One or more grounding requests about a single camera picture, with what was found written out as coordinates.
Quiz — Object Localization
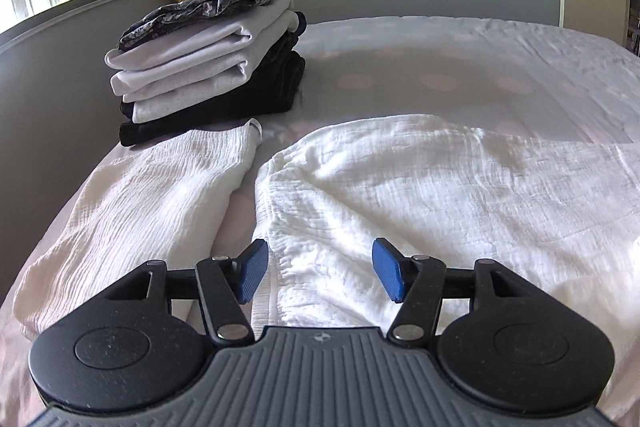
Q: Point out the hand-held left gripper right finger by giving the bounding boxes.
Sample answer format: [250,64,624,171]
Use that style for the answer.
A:
[371,237,538,351]

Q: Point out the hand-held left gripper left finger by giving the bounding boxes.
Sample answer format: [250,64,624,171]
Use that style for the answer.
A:
[102,238,271,349]

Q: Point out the white crinkled garment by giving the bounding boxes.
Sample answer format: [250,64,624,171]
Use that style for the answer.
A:
[12,114,640,408]

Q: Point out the black folded garment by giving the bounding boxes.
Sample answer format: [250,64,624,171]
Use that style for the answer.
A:
[119,99,281,148]

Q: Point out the light grey folded garment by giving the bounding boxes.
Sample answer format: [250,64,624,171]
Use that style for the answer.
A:
[122,57,273,124]

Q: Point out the black folded pants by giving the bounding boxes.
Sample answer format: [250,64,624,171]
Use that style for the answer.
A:
[240,11,307,116]

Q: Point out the bed with pink dotted sheet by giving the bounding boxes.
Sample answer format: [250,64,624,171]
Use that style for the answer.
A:
[0,17,640,427]

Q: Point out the dark patterned folded garment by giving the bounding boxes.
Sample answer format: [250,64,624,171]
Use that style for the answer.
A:
[117,0,292,52]

